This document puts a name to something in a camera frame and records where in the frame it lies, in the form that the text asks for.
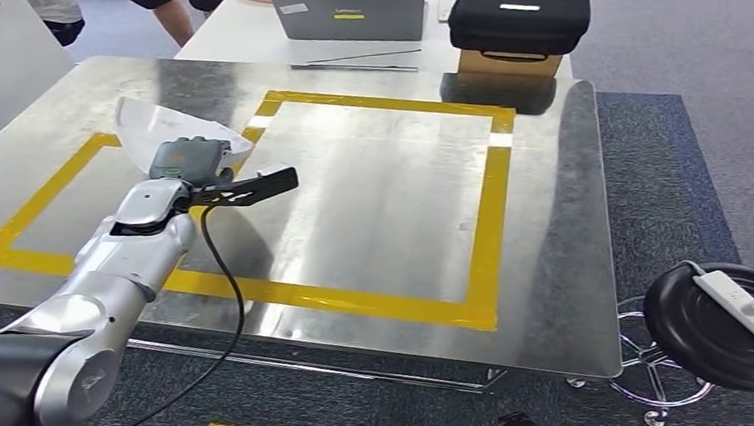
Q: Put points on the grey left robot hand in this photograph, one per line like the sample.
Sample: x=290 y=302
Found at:
x=187 y=161

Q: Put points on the white curved plastic part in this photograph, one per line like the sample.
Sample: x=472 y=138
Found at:
x=151 y=124

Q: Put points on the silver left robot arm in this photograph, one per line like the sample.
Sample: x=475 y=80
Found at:
x=134 y=255

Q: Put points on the steel workbench table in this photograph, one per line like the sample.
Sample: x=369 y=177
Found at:
x=363 y=206

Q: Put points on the white desk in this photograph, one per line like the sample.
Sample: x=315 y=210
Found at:
x=232 y=42

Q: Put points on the white desk panel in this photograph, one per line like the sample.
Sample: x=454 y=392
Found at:
x=2 y=78

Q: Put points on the grey laptop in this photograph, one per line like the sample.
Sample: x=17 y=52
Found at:
x=349 y=7

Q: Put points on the cardboard box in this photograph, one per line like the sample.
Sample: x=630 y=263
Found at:
x=506 y=68

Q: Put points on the black carrying case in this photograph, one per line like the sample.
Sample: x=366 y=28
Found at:
x=516 y=22

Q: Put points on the black round stool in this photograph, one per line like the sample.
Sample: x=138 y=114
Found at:
x=691 y=335

